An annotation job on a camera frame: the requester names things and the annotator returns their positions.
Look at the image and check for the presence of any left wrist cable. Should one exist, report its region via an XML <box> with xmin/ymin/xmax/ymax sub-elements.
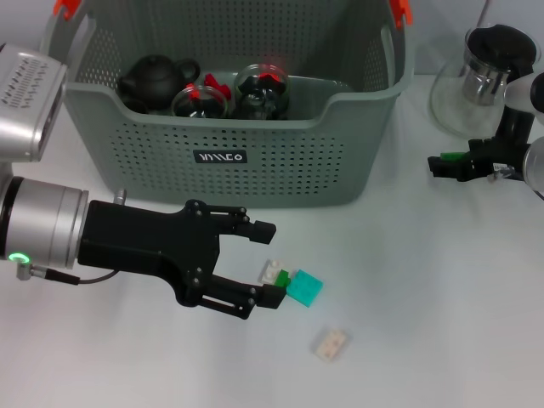
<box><xmin>15</xmin><ymin>263</ymin><xmax>119</xmax><ymax>286</ymax></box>

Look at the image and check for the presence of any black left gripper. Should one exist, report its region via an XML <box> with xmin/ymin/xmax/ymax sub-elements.
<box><xmin>77</xmin><ymin>198</ymin><xmax>289</xmax><ymax>320</ymax></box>

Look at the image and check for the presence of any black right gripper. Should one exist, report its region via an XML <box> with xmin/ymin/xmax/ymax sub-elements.
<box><xmin>427</xmin><ymin>134</ymin><xmax>533</xmax><ymax>183</ymax></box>

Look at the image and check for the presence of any glass pitcher black handle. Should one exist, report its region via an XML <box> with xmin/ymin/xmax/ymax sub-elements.
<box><xmin>429</xmin><ymin>24</ymin><xmax>539</xmax><ymax>140</ymax></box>

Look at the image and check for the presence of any dark red long brick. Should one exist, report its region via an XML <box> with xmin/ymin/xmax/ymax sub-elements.
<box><xmin>203</xmin><ymin>74</ymin><xmax>233</xmax><ymax>99</ymax></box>

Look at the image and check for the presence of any grey perforated plastic storage bin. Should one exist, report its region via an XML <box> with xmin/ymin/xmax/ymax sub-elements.
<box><xmin>38</xmin><ymin>0</ymin><xmax>416</xmax><ymax>209</ymax></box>

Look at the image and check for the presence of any teal square toy brick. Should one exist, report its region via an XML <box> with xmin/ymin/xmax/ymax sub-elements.
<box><xmin>285</xmin><ymin>269</ymin><xmax>324</xmax><ymax>308</ymax></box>

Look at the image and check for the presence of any black clay teapot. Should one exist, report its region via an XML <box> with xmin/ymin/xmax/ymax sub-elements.
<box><xmin>116</xmin><ymin>54</ymin><xmax>201</xmax><ymax>114</ymax></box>

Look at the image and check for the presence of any translucent white toy brick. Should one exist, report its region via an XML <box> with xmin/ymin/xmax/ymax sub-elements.
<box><xmin>313</xmin><ymin>327</ymin><xmax>353</xmax><ymax>363</ymax></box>

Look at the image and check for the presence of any glass jar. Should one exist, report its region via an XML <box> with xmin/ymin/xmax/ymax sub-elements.
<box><xmin>172</xmin><ymin>84</ymin><xmax>230</xmax><ymax>119</ymax></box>
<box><xmin>233</xmin><ymin>63</ymin><xmax>292</xmax><ymax>121</ymax></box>

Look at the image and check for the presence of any orange bin handle clip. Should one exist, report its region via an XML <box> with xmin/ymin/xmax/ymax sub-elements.
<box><xmin>53</xmin><ymin>0</ymin><xmax>82</xmax><ymax>20</ymax></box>
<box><xmin>389</xmin><ymin>0</ymin><xmax>414</xmax><ymax>30</ymax></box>

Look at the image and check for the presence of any small white toy brick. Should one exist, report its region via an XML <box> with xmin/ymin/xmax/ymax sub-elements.
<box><xmin>258</xmin><ymin>259</ymin><xmax>285</xmax><ymax>285</ymax></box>

